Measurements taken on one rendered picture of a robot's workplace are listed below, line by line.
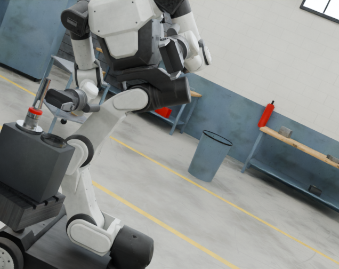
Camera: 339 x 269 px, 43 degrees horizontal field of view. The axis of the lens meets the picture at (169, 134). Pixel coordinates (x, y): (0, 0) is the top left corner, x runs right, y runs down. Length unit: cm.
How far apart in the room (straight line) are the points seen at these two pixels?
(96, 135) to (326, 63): 722
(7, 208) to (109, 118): 59
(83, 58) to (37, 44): 585
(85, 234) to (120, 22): 90
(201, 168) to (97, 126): 442
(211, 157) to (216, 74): 319
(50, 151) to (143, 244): 71
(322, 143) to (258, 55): 210
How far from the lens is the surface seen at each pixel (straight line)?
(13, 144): 151
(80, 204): 196
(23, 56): 791
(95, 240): 194
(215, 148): 610
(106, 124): 185
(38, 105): 151
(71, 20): 192
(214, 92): 897
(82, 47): 197
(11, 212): 147
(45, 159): 146
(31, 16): 787
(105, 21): 179
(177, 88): 177
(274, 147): 878
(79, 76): 201
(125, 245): 195
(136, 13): 174
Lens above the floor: 157
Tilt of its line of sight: 11 degrees down
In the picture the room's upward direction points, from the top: 25 degrees clockwise
